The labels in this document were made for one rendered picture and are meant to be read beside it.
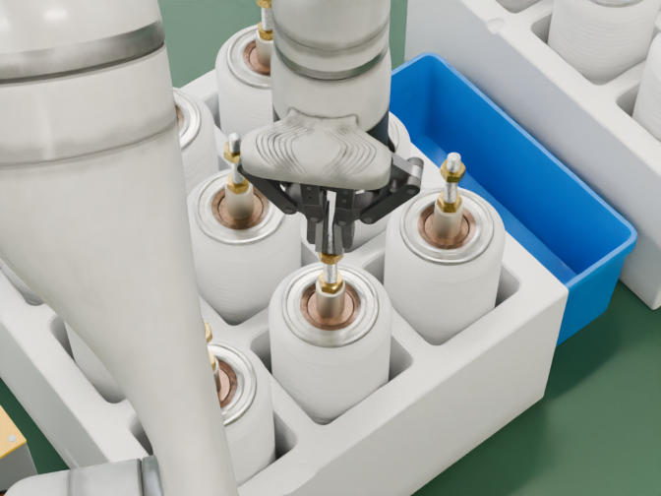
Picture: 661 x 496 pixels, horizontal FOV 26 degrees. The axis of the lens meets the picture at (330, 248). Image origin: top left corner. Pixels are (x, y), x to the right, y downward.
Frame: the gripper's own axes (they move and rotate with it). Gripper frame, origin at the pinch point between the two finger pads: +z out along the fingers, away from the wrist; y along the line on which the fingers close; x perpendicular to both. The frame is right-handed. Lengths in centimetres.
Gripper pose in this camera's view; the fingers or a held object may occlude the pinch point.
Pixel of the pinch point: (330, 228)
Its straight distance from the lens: 102.3
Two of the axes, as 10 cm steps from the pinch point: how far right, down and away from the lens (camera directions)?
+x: -1.5, 8.0, -5.8
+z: 0.0, 5.9, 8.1
